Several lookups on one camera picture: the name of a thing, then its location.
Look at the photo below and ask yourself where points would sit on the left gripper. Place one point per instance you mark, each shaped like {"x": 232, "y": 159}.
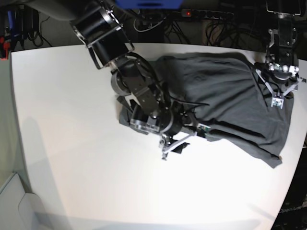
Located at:
{"x": 278, "y": 82}

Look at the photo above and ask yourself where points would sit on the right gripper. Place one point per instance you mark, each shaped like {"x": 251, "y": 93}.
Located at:
{"x": 183, "y": 121}

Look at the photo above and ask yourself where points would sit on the dark grey t-shirt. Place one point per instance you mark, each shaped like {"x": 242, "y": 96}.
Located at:
{"x": 223, "y": 92}

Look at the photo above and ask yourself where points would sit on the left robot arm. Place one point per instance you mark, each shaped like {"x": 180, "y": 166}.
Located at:
{"x": 281, "y": 63}

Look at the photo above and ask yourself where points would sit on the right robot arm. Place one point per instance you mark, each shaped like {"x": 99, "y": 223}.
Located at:
{"x": 147, "y": 106}

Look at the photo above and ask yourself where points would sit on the black power strip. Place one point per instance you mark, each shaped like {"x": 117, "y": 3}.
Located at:
{"x": 201, "y": 14}

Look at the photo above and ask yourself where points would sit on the blue box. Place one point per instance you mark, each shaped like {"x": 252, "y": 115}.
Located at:
{"x": 149, "y": 4}

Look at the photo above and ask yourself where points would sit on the grey chair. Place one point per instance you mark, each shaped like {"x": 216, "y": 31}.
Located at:
{"x": 19, "y": 210}

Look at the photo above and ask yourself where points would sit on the red clamp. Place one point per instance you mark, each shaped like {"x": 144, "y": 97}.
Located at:
{"x": 4, "y": 49}

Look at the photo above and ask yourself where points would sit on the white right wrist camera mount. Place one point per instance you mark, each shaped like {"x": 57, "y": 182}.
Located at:
{"x": 167, "y": 143}

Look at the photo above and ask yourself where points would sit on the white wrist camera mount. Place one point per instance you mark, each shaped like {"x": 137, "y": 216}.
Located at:
{"x": 277, "y": 101}
{"x": 167, "y": 143}

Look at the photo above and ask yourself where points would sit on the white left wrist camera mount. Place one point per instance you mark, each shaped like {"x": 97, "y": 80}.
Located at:
{"x": 277, "y": 101}

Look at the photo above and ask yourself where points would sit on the black equipment with cables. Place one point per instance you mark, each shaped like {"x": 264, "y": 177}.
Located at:
{"x": 19, "y": 23}

